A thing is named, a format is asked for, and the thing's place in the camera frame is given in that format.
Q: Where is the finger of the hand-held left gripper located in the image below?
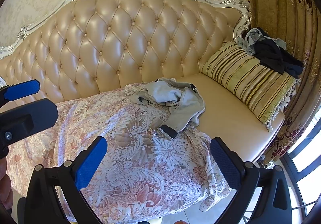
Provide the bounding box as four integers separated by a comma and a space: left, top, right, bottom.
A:
0, 98, 59, 159
0, 80, 41, 108

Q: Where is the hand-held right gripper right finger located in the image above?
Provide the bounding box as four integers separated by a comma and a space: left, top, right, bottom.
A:
211, 137, 293, 224

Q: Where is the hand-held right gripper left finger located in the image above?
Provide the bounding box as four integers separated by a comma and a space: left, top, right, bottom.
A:
24, 136, 108, 224

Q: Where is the grey sweater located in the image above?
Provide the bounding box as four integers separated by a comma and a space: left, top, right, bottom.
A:
129, 78, 206, 139

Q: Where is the black garment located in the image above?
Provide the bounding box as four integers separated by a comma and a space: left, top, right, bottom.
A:
253, 28, 304, 79

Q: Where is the person's left forearm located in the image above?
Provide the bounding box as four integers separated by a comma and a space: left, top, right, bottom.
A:
0, 160, 13, 214

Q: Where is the pink floral blanket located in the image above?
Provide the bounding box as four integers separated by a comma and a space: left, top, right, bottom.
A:
7, 82, 231, 222

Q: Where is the striped beige pillow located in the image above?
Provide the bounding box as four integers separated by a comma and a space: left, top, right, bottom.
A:
201, 41, 300, 132

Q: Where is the beige tufted sofa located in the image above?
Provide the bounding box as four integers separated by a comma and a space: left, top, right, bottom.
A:
0, 0, 286, 164

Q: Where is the gold patterned curtain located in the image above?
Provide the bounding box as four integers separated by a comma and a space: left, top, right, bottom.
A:
241, 0, 321, 167

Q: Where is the dark window frame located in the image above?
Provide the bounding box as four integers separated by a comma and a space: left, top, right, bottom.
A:
281, 106, 321, 224

